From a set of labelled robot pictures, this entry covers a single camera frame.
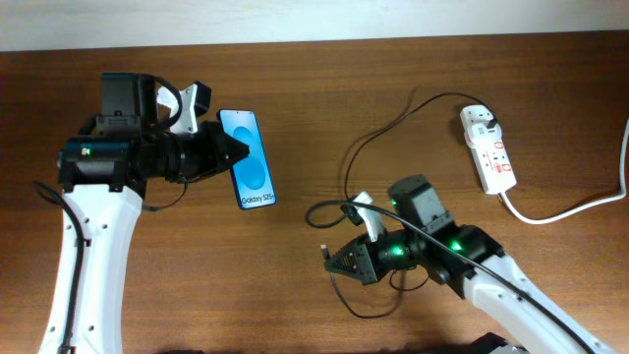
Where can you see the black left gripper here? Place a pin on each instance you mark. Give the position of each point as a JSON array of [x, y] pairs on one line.
[[212, 137]]

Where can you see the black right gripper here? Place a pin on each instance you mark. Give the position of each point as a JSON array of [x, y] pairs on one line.
[[369, 267]]

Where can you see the blue screen Galaxy smartphone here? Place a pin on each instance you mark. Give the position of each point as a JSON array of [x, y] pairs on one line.
[[251, 176]]

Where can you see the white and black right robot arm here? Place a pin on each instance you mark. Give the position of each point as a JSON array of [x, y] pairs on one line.
[[419, 231]]

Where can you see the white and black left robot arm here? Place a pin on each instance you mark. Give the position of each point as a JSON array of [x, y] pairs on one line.
[[146, 129]]

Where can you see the white charger plug adapter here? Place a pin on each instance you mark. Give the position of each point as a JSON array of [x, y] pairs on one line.
[[479, 135]]

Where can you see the white power strip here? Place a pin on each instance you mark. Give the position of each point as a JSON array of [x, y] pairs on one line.
[[492, 163]]

